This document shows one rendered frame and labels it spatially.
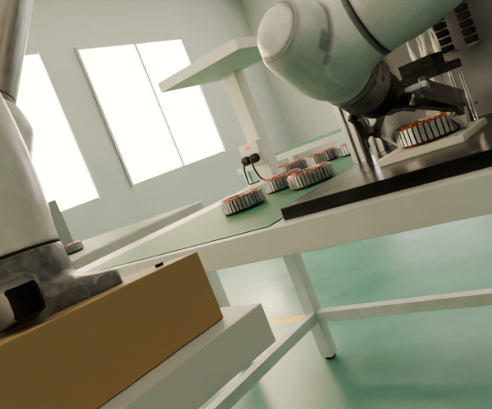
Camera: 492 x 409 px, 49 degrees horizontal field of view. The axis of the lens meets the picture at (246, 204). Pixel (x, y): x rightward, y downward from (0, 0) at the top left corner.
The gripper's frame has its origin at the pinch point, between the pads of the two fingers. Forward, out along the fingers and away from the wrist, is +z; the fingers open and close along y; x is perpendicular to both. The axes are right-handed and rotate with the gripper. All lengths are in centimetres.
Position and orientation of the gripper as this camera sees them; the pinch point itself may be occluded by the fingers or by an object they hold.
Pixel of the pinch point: (426, 127)
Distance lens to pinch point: 99.2
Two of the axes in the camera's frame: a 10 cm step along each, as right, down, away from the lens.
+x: -0.4, -9.6, 2.9
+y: 7.3, -2.2, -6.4
